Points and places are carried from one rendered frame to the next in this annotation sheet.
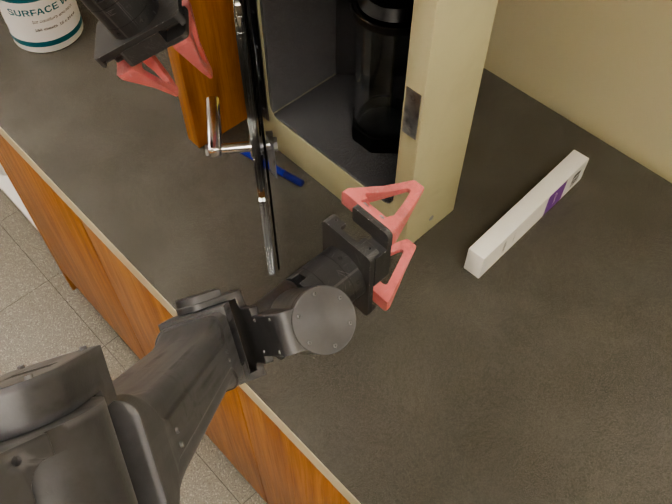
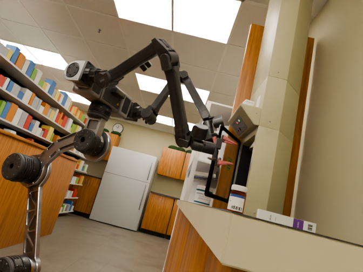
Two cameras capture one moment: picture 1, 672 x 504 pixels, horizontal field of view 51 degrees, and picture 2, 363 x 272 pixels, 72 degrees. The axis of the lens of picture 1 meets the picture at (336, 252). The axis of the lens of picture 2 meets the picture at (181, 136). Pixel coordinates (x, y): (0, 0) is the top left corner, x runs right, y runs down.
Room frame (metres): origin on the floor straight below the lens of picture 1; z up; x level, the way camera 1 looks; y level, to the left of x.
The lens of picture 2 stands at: (-0.54, -0.71, 0.94)
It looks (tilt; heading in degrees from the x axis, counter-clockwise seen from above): 14 degrees up; 45
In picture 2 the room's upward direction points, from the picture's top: 15 degrees clockwise
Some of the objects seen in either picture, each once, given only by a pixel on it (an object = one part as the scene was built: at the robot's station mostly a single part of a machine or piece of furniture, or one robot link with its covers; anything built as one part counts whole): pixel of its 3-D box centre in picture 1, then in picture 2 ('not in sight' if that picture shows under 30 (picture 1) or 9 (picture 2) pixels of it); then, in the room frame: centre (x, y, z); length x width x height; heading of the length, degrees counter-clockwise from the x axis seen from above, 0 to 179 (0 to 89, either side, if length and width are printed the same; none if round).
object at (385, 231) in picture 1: (385, 219); (226, 144); (0.42, -0.05, 1.24); 0.09 x 0.07 x 0.07; 133
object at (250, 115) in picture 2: not in sight; (241, 122); (0.68, 0.05, 1.46); 0.32 x 0.12 x 0.10; 44
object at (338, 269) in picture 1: (331, 281); (210, 148); (0.37, 0.00, 1.20); 0.07 x 0.07 x 0.10; 43
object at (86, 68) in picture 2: not in sight; (93, 74); (-0.05, 0.55, 1.45); 0.09 x 0.08 x 0.12; 21
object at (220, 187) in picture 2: (251, 88); (224, 165); (0.67, 0.10, 1.19); 0.30 x 0.01 x 0.40; 7
